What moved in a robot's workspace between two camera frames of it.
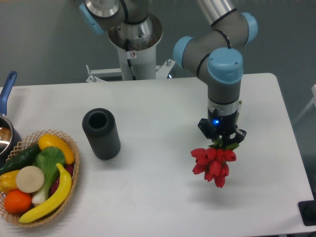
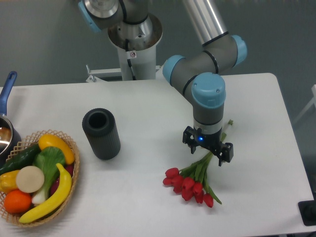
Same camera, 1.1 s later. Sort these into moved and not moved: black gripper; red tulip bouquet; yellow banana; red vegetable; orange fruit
Moved: red tulip bouquet; black gripper
Not moved: yellow banana; orange fruit; red vegetable
